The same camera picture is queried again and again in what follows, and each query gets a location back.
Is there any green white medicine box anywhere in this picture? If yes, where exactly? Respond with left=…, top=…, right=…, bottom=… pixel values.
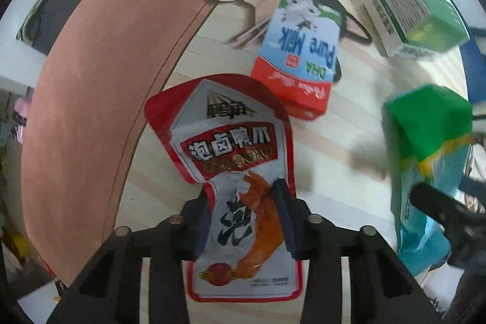
left=364, top=0, right=471, bottom=59

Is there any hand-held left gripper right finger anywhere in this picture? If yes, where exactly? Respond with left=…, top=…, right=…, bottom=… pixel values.
left=271, top=178, right=443, bottom=324

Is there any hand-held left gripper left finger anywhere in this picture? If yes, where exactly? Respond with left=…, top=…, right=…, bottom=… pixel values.
left=46, top=188, right=213, bottom=324

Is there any small milk carton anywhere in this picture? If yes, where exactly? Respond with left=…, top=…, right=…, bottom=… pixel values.
left=250, top=0, right=344, bottom=120

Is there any pink plastic stool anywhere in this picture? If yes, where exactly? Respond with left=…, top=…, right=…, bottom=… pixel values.
left=11, top=96, right=33, bottom=142

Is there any striped cat print tablecloth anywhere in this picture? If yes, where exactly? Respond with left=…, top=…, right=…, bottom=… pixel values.
left=21, top=0, right=471, bottom=287

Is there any green wet wipes packet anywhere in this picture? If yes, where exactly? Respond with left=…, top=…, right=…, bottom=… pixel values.
left=382, top=84, right=475, bottom=277

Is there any blue flat cushion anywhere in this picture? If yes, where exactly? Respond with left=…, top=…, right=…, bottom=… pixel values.
left=461, top=26, right=486, bottom=108

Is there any red duck claw snack packet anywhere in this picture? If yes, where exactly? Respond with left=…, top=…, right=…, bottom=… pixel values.
left=144, top=73, right=304, bottom=304

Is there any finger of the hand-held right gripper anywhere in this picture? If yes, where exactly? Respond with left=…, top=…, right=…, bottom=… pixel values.
left=460, top=176, right=486, bottom=196
left=409, top=182, right=486, bottom=230

